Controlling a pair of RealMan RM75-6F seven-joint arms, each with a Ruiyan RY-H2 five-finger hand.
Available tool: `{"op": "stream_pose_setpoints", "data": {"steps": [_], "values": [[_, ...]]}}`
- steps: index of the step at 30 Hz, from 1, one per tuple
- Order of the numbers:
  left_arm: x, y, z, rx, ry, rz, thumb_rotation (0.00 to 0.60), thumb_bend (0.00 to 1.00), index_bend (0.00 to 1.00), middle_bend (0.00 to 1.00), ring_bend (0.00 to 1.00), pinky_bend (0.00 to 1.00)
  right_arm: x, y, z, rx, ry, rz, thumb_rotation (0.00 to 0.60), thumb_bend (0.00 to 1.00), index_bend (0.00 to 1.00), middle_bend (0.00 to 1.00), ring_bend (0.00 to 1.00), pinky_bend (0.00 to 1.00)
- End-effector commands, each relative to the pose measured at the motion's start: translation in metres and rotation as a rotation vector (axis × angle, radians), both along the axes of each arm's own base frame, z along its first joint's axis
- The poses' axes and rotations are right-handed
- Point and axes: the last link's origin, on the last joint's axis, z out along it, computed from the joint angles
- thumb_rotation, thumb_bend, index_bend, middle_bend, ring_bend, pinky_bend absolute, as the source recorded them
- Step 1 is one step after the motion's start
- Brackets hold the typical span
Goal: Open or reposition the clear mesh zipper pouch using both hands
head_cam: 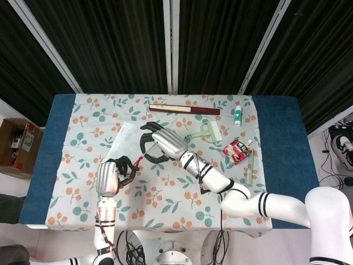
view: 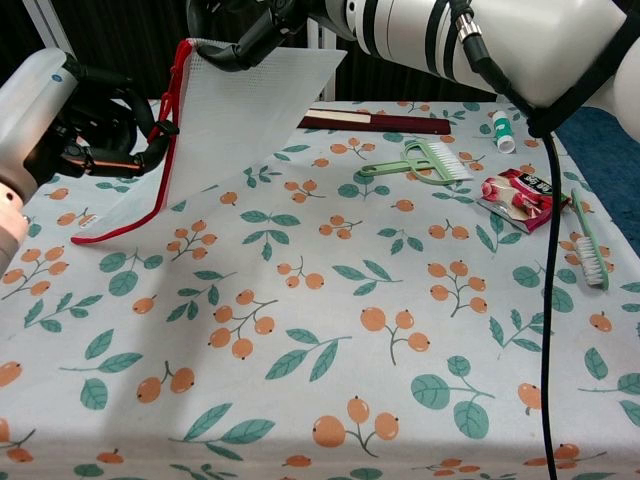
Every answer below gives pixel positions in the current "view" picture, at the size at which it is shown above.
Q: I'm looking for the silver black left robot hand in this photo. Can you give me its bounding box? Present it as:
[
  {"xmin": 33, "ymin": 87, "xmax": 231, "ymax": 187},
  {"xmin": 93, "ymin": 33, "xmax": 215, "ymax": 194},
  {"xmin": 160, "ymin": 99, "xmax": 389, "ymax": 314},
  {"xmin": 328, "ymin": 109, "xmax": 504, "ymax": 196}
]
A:
[{"xmin": 0, "ymin": 47, "xmax": 180, "ymax": 196}]

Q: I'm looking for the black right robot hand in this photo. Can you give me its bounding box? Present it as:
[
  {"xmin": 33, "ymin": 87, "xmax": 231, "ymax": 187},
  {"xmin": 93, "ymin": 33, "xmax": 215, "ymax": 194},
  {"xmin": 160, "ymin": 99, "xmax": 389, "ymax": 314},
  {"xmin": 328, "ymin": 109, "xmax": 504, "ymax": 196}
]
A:
[{"xmin": 187, "ymin": 0, "xmax": 326, "ymax": 72}]

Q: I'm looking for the white mesh zipper pouch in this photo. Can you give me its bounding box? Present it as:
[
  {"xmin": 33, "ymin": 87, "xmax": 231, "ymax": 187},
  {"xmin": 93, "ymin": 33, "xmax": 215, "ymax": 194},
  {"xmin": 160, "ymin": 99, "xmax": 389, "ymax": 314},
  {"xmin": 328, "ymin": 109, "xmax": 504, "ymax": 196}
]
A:
[{"xmin": 69, "ymin": 37, "xmax": 349, "ymax": 246}]

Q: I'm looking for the black pleated curtain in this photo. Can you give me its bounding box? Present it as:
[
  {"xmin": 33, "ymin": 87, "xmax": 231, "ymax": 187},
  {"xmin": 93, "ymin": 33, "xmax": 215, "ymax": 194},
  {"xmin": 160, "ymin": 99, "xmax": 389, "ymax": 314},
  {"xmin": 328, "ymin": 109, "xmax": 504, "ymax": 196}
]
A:
[{"xmin": 0, "ymin": 0, "xmax": 531, "ymax": 109}]

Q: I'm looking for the dark red folded fan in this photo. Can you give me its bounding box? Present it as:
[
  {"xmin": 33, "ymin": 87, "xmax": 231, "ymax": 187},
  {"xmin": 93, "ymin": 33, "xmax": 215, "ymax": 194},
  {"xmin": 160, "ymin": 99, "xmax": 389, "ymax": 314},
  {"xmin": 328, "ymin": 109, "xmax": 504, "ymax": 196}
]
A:
[{"xmin": 298, "ymin": 107, "xmax": 452, "ymax": 136}]

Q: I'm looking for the green wide-head bristle brush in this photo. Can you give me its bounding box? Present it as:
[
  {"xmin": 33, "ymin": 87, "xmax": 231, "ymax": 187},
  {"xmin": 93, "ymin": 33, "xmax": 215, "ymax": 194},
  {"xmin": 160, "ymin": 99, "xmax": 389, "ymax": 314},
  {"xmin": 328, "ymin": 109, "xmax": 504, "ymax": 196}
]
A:
[{"xmin": 354, "ymin": 139, "xmax": 475, "ymax": 187}]

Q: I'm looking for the white green glue stick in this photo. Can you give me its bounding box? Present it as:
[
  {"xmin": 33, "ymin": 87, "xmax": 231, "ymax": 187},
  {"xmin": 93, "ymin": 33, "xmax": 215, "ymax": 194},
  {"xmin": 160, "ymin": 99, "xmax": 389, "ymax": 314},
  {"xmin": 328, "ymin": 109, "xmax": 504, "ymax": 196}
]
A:
[{"xmin": 490, "ymin": 110, "xmax": 516, "ymax": 154}]

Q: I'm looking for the red snack packet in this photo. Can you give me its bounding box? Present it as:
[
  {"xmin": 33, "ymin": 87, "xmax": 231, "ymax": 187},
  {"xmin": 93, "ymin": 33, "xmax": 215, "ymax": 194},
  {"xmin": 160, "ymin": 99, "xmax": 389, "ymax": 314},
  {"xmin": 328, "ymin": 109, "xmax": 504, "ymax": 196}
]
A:
[{"xmin": 474, "ymin": 167, "xmax": 573, "ymax": 235}]

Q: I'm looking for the white slanted frame post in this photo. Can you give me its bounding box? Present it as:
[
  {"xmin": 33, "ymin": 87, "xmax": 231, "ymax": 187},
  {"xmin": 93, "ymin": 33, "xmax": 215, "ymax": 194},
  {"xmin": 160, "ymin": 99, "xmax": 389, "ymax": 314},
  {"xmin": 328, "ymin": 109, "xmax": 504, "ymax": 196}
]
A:
[{"xmin": 21, "ymin": 0, "xmax": 76, "ymax": 56}]

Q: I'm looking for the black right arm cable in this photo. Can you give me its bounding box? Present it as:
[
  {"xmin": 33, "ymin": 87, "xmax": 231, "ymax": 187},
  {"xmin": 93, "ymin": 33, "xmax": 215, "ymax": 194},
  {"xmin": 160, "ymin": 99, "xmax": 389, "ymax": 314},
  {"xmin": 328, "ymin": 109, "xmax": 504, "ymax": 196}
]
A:
[{"xmin": 449, "ymin": 0, "xmax": 559, "ymax": 480}]

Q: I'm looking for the green long-handled scrub brush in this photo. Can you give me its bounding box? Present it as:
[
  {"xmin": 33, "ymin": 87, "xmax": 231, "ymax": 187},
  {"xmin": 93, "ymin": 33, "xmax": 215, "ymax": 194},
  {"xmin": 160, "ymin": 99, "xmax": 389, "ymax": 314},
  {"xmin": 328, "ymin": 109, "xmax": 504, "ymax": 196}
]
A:
[{"xmin": 569, "ymin": 187, "xmax": 611, "ymax": 293}]

